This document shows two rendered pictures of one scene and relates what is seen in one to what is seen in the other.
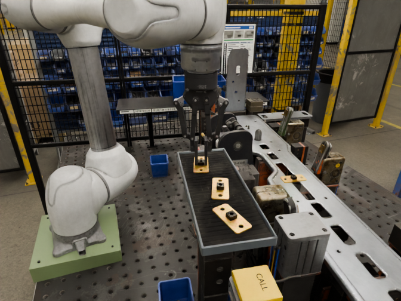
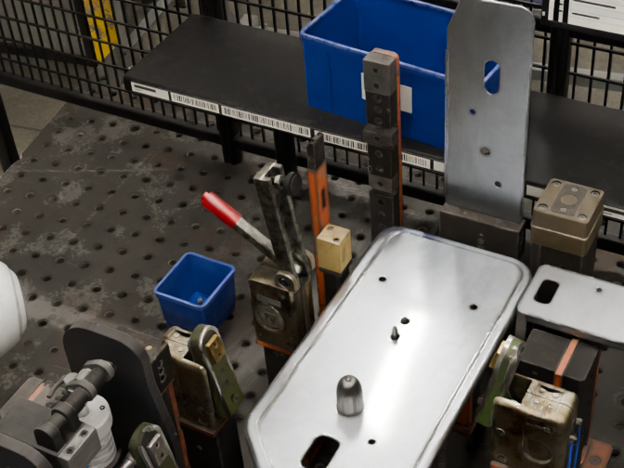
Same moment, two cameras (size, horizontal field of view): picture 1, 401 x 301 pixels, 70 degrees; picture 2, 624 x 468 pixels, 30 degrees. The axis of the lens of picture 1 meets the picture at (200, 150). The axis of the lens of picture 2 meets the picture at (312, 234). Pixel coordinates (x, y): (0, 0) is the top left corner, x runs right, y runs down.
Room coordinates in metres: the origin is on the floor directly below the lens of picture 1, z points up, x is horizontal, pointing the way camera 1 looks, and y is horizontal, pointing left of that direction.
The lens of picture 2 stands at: (0.48, -0.85, 2.07)
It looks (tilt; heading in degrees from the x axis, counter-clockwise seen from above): 41 degrees down; 42
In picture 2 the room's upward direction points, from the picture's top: 5 degrees counter-clockwise
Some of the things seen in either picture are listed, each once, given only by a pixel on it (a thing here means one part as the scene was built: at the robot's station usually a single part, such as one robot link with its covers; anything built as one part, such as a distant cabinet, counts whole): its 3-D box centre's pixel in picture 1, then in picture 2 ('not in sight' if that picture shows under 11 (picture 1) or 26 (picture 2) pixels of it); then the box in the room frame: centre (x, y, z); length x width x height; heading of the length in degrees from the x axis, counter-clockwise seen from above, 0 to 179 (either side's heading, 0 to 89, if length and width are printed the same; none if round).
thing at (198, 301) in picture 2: (159, 166); (198, 298); (1.38, 0.23, 0.74); 0.11 x 0.10 x 0.09; 11
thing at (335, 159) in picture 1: (322, 193); not in sight; (0.93, -0.48, 0.87); 0.12 x 0.09 x 0.35; 101
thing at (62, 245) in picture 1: (77, 231); not in sight; (0.81, 0.46, 0.79); 0.22 x 0.18 x 0.06; 29
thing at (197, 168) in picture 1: (201, 162); not in sight; (0.65, 0.00, 1.17); 0.08 x 0.04 x 0.01; 0
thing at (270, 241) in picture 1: (215, 188); not in sight; (0.55, -0.04, 1.16); 0.37 x 0.14 x 0.02; 11
